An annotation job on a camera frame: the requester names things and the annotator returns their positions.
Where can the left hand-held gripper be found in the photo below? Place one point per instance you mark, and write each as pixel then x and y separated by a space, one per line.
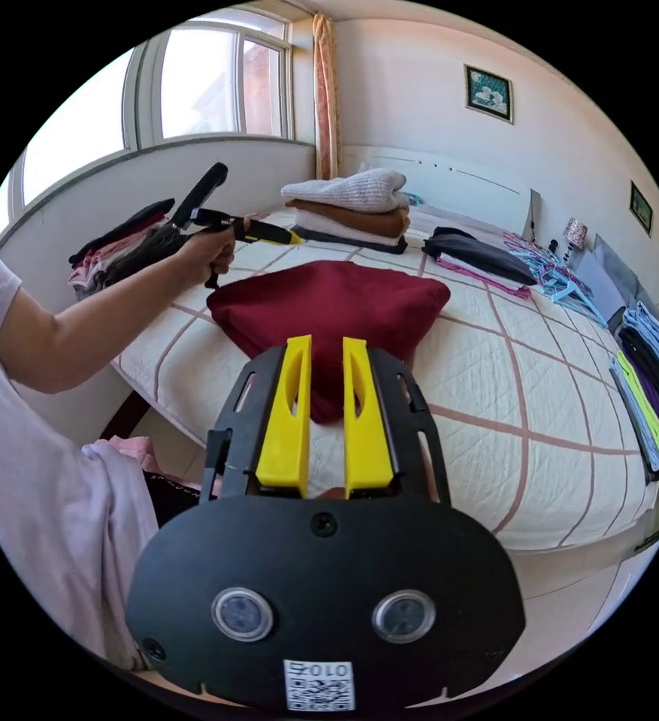
pixel 216 221

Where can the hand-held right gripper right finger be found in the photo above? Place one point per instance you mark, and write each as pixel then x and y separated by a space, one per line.
pixel 366 434

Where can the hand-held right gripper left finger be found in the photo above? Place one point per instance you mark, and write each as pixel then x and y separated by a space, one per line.
pixel 284 428

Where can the person's right hand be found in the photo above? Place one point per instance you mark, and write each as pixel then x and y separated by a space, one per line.
pixel 332 494

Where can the person's left hand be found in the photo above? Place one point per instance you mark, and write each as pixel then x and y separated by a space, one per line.
pixel 205 256

